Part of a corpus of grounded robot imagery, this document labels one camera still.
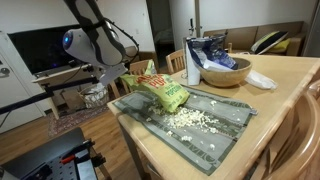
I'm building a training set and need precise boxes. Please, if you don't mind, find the green popcorn bag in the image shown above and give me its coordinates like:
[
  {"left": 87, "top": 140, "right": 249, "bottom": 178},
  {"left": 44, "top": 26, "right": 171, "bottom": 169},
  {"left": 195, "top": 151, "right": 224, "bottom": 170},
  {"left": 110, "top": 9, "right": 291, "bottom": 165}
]
[{"left": 119, "top": 59, "right": 191, "bottom": 114}]

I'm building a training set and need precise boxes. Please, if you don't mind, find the white paper bag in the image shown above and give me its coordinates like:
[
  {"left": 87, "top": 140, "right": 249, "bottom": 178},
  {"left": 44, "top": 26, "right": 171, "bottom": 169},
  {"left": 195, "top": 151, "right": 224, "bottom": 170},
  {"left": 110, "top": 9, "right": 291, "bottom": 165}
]
[{"left": 184, "top": 37, "right": 202, "bottom": 86}]

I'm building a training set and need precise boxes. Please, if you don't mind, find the white popcorn pile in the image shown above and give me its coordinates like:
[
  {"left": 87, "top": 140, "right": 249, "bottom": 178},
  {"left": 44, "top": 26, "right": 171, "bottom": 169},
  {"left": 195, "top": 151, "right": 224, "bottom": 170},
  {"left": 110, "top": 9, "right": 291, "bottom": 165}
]
[{"left": 144, "top": 99, "right": 242, "bottom": 151}]

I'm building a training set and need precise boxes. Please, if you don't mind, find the blue snack bag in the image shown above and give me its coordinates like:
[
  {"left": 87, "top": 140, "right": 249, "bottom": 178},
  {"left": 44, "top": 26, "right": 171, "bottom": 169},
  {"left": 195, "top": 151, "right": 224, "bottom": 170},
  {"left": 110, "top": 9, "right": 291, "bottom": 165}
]
[{"left": 184, "top": 34, "right": 238, "bottom": 71}]

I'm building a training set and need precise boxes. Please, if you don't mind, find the green striped cloth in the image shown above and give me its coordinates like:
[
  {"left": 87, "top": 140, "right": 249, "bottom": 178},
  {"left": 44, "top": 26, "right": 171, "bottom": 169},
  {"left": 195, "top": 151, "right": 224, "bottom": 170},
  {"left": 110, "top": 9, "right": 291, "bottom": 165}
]
[{"left": 112, "top": 84, "right": 258, "bottom": 176}]

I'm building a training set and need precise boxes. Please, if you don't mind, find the slatted wooden chair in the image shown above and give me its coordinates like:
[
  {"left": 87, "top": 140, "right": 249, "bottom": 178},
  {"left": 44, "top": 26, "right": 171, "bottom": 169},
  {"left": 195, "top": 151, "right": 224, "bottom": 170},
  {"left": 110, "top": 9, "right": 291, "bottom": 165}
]
[
  {"left": 165, "top": 48, "right": 186, "bottom": 75},
  {"left": 108, "top": 59, "right": 158, "bottom": 99}
]

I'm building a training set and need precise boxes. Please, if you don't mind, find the brown armchair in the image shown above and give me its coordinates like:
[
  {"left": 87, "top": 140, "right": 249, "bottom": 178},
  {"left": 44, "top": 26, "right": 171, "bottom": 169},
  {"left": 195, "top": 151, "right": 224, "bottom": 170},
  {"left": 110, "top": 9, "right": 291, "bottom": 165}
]
[{"left": 123, "top": 45, "right": 159, "bottom": 69}]

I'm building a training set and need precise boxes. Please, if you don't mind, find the white paper sheet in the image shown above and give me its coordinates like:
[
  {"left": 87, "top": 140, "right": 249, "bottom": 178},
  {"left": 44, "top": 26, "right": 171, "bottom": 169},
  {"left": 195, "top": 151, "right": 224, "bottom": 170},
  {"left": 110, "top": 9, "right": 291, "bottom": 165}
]
[{"left": 199, "top": 58, "right": 231, "bottom": 72}]

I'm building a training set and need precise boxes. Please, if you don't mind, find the wooden bowl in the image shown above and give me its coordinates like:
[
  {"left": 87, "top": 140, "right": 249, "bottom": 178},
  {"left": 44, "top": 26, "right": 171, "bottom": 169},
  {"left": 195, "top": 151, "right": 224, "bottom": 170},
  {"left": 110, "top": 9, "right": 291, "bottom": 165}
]
[{"left": 199, "top": 57, "right": 253, "bottom": 88}]

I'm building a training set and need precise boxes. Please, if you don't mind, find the wicker basket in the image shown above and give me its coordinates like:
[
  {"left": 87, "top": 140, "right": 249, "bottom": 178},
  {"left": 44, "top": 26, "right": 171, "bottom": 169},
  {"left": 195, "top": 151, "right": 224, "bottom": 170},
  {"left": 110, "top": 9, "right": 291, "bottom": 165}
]
[{"left": 78, "top": 82, "right": 110, "bottom": 110}]

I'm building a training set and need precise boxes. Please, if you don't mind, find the cardboard box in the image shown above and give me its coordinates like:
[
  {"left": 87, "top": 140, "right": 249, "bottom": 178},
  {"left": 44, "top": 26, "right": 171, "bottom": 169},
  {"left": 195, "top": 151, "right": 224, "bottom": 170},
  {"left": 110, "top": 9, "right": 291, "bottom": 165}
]
[{"left": 60, "top": 88, "right": 86, "bottom": 113}]

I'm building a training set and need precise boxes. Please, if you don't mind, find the patterned rug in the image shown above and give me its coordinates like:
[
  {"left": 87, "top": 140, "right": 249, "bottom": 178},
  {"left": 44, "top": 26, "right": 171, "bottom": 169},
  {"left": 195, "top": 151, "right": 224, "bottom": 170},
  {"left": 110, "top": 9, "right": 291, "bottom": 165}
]
[{"left": 47, "top": 104, "right": 111, "bottom": 139}]

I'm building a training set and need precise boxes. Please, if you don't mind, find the brown sofa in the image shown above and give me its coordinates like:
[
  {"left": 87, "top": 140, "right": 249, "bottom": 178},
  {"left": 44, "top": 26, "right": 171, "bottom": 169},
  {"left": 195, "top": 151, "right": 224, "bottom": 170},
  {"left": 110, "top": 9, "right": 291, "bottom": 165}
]
[{"left": 202, "top": 20, "right": 309, "bottom": 57}]

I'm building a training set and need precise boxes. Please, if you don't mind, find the red tool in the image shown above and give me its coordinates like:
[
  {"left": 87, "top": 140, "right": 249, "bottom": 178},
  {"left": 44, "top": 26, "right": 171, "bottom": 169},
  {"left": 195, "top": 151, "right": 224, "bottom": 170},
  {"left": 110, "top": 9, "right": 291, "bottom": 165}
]
[{"left": 59, "top": 153, "right": 77, "bottom": 165}]

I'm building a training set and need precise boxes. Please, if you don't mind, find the black tripod bar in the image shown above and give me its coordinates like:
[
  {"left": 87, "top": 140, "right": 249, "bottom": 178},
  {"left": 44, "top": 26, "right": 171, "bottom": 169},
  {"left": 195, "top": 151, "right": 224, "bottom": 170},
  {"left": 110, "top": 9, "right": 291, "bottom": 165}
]
[{"left": 0, "top": 76, "right": 100, "bottom": 116}]

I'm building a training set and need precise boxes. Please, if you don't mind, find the striped pillow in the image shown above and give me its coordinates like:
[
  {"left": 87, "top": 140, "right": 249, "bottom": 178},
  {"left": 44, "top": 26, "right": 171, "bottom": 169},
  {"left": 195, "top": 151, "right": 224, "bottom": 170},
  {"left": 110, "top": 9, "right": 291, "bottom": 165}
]
[{"left": 249, "top": 30, "right": 288, "bottom": 55}]

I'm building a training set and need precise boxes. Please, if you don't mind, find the yellow pillow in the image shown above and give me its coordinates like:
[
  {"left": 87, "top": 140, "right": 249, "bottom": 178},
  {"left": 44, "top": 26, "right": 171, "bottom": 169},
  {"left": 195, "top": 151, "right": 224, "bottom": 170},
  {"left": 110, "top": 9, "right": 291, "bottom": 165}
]
[{"left": 268, "top": 37, "right": 291, "bottom": 53}]

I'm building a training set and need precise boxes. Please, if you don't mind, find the black flat television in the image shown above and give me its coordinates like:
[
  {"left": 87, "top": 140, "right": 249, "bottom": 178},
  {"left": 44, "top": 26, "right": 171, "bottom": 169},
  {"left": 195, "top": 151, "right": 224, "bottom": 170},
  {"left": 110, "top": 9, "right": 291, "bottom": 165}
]
[{"left": 7, "top": 23, "right": 91, "bottom": 76}]

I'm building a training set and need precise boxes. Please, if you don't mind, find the black equipment cart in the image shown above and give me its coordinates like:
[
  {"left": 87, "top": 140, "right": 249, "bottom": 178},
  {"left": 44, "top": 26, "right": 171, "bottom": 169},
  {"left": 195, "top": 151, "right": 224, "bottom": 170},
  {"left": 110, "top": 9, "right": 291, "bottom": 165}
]
[{"left": 0, "top": 127, "right": 113, "bottom": 180}]

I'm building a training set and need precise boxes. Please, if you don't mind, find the white door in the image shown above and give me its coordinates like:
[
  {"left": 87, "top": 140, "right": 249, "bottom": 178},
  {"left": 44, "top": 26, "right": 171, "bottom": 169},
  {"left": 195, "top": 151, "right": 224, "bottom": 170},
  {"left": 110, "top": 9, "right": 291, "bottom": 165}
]
[{"left": 0, "top": 31, "right": 44, "bottom": 136}]

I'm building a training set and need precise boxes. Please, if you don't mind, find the curved wooden chair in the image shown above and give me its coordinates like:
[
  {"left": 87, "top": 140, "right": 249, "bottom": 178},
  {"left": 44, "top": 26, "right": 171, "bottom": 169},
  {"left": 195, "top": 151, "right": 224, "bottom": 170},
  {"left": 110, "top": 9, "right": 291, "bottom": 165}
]
[{"left": 248, "top": 88, "right": 320, "bottom": 180}]

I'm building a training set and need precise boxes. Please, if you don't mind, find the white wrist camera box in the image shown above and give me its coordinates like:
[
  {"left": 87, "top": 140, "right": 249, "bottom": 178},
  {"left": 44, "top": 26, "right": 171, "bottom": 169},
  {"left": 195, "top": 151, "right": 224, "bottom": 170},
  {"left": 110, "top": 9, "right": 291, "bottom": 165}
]
[{"left": 98, "top": 63, "right": 129, "bottom": 87}]

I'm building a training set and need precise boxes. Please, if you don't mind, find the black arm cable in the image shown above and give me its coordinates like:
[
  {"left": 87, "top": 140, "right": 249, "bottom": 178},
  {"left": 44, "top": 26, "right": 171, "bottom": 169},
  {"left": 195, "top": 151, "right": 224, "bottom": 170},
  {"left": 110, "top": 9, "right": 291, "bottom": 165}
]
[{"left": 104, "top": 18, "right": 141, "bottom": 65}]

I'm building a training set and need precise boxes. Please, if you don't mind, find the metal door handle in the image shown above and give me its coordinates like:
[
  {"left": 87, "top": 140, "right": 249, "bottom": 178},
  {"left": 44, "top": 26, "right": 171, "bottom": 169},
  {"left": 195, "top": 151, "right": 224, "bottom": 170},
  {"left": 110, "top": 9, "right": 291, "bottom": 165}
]
[{"left": 0, "top": 67, "right": 11, "bottom": 79}]

